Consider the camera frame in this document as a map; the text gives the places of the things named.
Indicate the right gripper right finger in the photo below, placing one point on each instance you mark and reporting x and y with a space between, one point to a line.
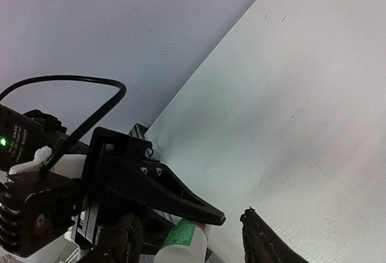
262 244

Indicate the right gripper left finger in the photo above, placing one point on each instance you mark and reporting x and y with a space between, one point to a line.
153 184

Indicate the white nail polish cap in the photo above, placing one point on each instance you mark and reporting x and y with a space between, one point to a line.
186 243

